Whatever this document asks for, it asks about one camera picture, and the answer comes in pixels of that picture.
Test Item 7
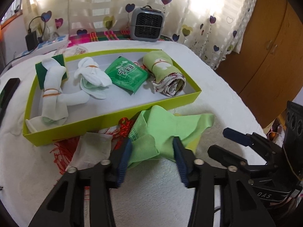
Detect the green tissue packet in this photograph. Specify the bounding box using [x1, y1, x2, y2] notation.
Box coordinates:
[105, 56, 150, 93]

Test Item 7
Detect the green scouring pad sponge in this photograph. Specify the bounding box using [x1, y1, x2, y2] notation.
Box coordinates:
[35, 54, 68, 91]

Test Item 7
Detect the black power adapter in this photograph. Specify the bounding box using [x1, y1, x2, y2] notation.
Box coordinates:
[25, 29, 38, 51]

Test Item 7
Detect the white textured table cover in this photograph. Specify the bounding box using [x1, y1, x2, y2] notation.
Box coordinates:
[1, 40, 264, 226]

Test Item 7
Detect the grey mini heater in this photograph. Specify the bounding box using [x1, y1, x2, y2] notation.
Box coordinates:
[130, 5, 164, 42]

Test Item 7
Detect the black smartphone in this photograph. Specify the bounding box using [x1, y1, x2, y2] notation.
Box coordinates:
[0, 78, 20, 124]

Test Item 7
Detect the long white rolled sock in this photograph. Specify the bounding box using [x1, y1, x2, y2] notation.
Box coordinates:
[25, 57, 91, 133]

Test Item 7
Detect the white power strip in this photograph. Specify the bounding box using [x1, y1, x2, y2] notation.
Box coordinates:
[11, 34, 69, 67]

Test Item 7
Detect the colourful plaid cloth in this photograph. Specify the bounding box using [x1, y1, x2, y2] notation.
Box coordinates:
[67, 29, 176, 48]

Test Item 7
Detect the red tassel knot ornament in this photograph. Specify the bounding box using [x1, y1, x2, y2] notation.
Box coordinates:
[50, 116, 137, 201]

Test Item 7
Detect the small white rolled sock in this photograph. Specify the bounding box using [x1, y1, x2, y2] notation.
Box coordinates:
[74, 57, 112, 100]

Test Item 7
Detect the light green cloth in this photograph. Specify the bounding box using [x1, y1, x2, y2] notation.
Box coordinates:
[128, 106, 215, 168]

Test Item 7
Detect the wooden cabinet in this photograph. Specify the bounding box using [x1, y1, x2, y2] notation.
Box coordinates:
[216, 0, 302, 128]

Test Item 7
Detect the yellow sponge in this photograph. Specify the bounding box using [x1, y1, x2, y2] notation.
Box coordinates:
[175, 114, 204, 153]

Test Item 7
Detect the lime green shallow box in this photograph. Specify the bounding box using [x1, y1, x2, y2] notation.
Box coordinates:
[23, 49, 201, 147]

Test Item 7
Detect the clear plastic wrapper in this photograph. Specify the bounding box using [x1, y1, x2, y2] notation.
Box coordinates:
[54, 45, 89, 58]

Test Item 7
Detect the heart pattern curtain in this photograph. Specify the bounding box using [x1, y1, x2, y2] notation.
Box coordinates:
[22, 0, 257, 69]

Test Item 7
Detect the rolled green patterned towel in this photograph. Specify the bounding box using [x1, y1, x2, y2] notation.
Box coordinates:
[143, 50, 186, 97]

